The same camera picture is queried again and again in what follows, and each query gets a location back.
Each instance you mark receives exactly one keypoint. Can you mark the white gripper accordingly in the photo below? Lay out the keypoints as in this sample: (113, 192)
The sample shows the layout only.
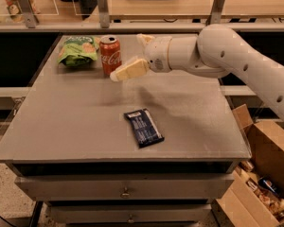
(157, 55)

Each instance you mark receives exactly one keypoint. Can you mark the orange coca-cola can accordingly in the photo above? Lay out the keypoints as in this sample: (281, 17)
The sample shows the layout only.
(110, 54)

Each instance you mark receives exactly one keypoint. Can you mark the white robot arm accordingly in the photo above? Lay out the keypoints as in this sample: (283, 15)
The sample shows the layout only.
(214, 53)

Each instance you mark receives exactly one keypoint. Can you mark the dark blue rxbar wrapper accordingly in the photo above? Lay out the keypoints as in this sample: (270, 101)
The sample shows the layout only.
(144, 129)

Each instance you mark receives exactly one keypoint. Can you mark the blue pepsi can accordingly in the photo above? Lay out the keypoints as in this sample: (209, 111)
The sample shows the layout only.
(267, 184)

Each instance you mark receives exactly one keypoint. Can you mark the green chip bag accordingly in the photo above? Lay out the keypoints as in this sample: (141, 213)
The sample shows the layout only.
(78, 50)

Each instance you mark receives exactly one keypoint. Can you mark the upper grey drawer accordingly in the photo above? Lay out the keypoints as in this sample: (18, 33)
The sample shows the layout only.
(125, 187)

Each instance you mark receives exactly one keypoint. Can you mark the grey drawer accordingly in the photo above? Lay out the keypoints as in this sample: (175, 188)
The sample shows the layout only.
(125, 187)
(129, 214)

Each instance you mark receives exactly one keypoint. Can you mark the orange snack bag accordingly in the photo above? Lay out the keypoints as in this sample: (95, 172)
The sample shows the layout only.
(15, 11)

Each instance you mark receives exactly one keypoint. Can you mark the lower grey drawer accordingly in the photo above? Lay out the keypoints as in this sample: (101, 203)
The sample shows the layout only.
(129, 214)

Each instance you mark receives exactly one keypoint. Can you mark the brown cardboard box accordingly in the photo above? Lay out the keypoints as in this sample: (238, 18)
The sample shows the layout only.
(246, 203)

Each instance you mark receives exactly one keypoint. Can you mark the middle metal bracket post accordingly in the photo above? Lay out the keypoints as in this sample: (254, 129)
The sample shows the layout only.
(103, 13)

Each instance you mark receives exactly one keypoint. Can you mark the metal bracket post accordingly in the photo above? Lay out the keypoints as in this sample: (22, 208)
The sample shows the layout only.
(216, 12)
(103, 13)
(29, 15)

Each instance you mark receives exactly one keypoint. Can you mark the right metal bracket post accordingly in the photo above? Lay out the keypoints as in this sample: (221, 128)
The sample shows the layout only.
(216, 12)

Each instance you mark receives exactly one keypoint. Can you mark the left metal bracket post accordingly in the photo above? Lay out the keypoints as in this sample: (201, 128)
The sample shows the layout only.
(29, 15)

